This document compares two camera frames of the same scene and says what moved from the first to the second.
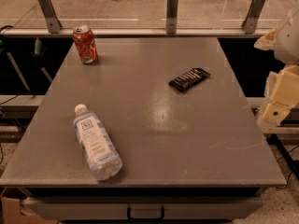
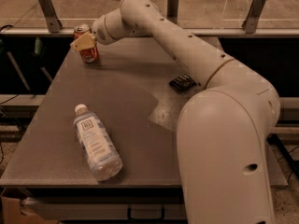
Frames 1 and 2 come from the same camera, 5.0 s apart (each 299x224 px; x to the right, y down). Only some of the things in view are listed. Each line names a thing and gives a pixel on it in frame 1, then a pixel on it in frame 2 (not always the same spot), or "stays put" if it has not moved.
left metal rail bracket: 53,22 stays put
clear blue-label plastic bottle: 99,152 stays put
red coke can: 86,44 stays put
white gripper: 288,41 -> 99,30
